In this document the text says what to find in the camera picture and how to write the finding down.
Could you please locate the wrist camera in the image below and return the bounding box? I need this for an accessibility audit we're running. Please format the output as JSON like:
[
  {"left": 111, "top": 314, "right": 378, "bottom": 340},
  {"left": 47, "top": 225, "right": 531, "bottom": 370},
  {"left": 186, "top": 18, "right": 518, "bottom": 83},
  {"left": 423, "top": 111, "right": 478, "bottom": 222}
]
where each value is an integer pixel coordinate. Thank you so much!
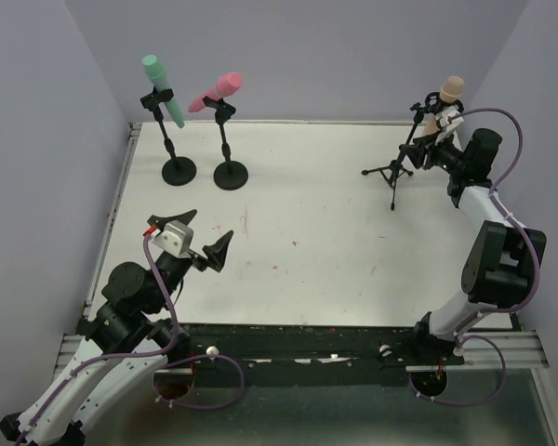
[
  {"left": 435, "top": 105, "right": 464, "bottom": 145},
  {"left": 144, "top": 220, "right": 194, "bottom": 258}
]

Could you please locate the beige toy microphone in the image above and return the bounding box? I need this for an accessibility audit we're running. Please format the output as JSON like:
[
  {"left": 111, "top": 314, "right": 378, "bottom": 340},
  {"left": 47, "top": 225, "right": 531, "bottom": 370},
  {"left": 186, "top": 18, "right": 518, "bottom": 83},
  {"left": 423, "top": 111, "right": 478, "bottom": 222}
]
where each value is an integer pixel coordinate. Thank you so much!
[{"left": 421, "top": 76, "right": 465, "bottom": 142}]

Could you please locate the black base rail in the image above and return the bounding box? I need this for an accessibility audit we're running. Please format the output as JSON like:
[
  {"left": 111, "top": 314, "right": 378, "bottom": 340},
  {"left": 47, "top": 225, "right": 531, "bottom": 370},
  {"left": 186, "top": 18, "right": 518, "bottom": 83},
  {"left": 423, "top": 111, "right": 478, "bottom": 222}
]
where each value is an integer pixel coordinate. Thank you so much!
[{"left": 155, "top": 324, "right": 463, "bottom": 388}]

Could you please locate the green toy microphone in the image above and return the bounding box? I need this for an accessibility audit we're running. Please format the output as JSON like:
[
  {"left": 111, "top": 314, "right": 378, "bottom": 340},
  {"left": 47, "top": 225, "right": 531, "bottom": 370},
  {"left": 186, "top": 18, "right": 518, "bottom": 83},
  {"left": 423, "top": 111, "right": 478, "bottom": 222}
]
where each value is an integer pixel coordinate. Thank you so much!
[{"left": 142, "top": 54, "right": 185, "bottom": 128}]

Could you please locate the black tripod shock-mount stand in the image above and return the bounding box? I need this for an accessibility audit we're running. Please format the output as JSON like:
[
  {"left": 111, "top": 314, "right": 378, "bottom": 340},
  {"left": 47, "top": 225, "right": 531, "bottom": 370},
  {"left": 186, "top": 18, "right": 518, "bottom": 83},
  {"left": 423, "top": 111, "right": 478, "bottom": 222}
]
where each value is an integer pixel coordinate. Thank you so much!
[{"left": 361, "top": 89, "right": 464, "bottom": 211}]

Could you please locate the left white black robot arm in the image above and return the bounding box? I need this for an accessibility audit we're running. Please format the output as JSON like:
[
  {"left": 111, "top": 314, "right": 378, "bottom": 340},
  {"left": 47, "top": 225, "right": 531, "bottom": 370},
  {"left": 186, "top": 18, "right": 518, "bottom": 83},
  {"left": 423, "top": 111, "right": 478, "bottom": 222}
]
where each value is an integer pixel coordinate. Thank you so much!
[{"left": 0, "top": 210, "right": 233, "bottom": 445}]

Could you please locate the black round-base mic stand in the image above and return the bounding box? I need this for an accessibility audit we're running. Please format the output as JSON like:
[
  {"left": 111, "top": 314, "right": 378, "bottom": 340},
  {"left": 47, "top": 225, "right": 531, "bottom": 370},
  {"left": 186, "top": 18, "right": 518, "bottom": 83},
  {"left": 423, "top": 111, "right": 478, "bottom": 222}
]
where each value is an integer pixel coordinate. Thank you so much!
[
  {"left": 140, "top": 87, "right": 197, "bottom": 187},
  {"left": 204, "top": 96, "right": 249, "bottom": 191}
]

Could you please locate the pink toy microphone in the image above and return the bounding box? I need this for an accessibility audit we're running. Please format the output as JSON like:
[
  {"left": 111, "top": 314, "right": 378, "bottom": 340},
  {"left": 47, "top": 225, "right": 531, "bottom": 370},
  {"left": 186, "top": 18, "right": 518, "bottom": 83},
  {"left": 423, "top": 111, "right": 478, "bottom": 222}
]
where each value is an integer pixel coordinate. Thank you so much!
[{"left": 188, "top": 72, "right": 243, "bottom": 113}]

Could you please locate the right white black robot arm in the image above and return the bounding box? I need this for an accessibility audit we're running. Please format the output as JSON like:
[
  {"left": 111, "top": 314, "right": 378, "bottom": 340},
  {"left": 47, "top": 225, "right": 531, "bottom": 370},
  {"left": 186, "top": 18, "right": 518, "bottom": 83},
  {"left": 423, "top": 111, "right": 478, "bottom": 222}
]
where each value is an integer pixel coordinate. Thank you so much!
[{"left": 399, "top": 128, "right": 547, "bottom": 344}]

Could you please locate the aluminium frame extrusion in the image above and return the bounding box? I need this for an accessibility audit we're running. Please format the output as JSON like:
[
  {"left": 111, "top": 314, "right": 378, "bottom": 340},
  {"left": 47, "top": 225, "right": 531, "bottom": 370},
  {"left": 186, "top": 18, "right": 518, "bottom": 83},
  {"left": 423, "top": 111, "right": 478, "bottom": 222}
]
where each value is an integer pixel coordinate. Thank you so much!
[{"left": 32, "top": 121, "right": 143, "bottom": 446}]

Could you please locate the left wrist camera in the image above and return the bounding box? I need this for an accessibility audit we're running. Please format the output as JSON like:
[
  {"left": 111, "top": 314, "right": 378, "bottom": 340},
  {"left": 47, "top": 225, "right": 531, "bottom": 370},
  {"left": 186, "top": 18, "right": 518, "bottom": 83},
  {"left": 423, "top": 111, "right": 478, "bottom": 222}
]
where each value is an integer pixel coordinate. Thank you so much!
[{"left": 144, "top": 220, "right": 194, "bottom": 258}]

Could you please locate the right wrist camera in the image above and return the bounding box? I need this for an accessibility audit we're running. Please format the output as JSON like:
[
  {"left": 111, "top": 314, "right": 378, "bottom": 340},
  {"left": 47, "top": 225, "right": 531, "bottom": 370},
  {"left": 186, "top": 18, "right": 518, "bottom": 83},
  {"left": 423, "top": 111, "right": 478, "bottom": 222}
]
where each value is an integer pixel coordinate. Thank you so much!
[{"left": 435, "top": 105, "right": 464, "bottom": 145}]

